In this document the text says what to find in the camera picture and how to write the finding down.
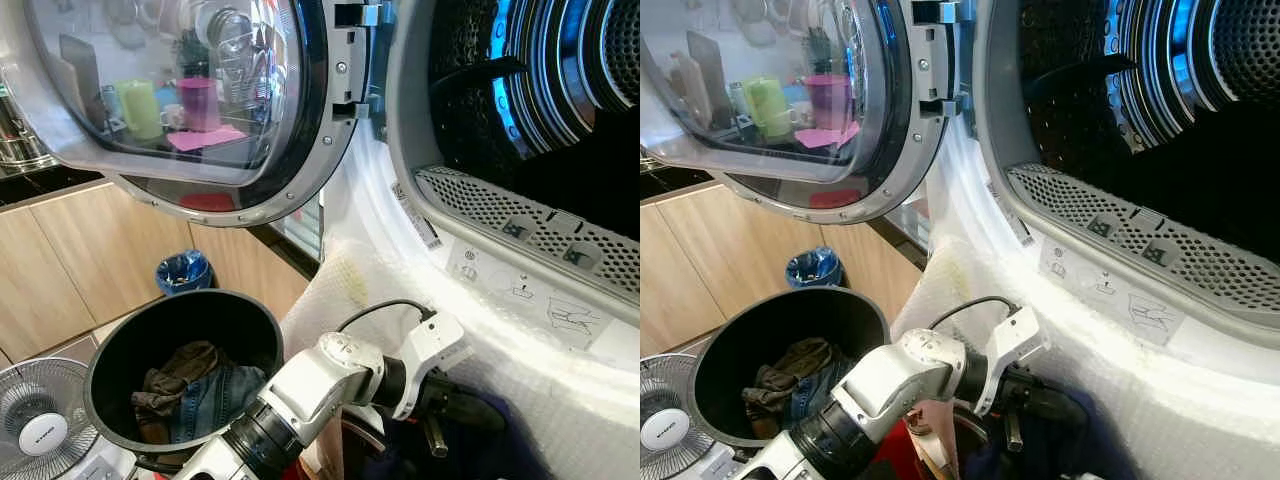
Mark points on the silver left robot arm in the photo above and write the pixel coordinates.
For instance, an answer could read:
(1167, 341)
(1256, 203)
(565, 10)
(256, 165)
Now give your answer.
(310, 385)
(890, 385)

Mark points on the white washing machine body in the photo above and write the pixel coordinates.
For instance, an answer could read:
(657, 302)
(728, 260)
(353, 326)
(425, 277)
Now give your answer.
(520, 385)
(1150, 400)

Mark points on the dark navy garment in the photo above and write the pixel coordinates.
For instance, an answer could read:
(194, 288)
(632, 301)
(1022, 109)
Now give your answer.
(490, 455)
(1080, 455)

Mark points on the red garment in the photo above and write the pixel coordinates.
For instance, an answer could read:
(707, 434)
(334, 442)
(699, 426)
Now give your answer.
(910, 455)
(310, 468)

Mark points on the white barcode sticker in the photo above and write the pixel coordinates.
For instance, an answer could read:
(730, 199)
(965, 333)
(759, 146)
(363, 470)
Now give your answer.
(1010, 215)
(418, 220)

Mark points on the white electric fan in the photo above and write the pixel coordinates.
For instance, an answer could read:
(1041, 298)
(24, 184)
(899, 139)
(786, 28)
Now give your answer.
(40, 435)
(663, 430)

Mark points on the grey perforated lint filter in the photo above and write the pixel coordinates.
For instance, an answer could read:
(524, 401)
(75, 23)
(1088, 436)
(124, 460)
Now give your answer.
(1070, 198)
(480, 200)

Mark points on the blue denim garment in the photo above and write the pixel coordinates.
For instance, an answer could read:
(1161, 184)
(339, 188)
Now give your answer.
(215, 400)
(815, 395)

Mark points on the brown olive garment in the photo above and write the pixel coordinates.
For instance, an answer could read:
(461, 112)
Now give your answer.
(795, 365)
(185, 365)

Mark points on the blue lined waste bin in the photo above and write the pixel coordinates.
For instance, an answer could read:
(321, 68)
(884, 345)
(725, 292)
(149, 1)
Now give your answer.
(813, 268)
(183, 272)

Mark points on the black round laundry basket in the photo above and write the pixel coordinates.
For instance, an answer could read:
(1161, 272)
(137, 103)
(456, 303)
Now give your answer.
(130, 340)
(740, 330)

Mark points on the round glass washer door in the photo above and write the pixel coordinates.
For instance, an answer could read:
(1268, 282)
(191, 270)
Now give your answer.
(885, 150)
(300, 150)

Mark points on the light wood cabinet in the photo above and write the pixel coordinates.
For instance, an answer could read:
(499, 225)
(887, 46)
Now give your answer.
(90, 260)
(720, 250)

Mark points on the pink cloth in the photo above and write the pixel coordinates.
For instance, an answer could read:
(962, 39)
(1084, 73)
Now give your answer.
(825, 137)
(205, 138)

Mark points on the steel washer drum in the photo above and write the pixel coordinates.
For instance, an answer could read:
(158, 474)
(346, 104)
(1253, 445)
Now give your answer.
(1150, 80)
(560, 80)

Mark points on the pink plastic jug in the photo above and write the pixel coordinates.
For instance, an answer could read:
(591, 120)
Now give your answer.
(828, 100)
(200, 105)

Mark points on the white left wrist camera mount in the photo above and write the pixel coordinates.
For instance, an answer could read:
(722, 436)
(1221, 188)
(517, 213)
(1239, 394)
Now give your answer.
(435, 345)
(1015, 340)

